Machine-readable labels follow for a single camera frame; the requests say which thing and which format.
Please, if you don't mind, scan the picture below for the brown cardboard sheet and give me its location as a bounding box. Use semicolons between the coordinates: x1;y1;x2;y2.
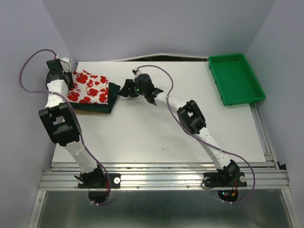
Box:
75;110;108;115

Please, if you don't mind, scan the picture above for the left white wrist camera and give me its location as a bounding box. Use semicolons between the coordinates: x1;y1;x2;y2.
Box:
59;57;71;72

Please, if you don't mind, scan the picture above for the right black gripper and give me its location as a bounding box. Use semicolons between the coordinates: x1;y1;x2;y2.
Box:
117;79;146;97

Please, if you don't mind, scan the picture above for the red poppy floral skirt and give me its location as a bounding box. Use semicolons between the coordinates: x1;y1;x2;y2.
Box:
66;70;109;105

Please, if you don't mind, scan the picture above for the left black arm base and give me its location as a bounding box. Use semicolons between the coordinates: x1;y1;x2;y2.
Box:
74;165;121;206

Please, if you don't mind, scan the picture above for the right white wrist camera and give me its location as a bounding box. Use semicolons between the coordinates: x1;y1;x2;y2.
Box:
132;67;142;78

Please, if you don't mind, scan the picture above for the green plastic bin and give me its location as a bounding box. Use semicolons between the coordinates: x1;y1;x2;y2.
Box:
208;54;266;106

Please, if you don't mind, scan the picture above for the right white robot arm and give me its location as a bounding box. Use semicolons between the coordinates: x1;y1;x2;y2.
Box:
119;73;240;186

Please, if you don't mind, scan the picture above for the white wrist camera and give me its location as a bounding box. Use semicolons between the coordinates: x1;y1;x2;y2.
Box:
132;67;142;78
59;57;71;72

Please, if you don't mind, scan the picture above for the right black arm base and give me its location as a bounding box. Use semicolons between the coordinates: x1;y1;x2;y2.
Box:
201;165;247;204

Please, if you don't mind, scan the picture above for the dark green plaid skirt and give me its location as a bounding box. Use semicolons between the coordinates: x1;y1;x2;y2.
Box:
71;83;120;114

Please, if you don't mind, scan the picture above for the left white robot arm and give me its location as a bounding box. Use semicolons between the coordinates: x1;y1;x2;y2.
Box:
39;59;106;187

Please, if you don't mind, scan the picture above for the aluminium mounting rail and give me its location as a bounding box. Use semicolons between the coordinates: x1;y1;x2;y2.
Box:
38;162;290;191

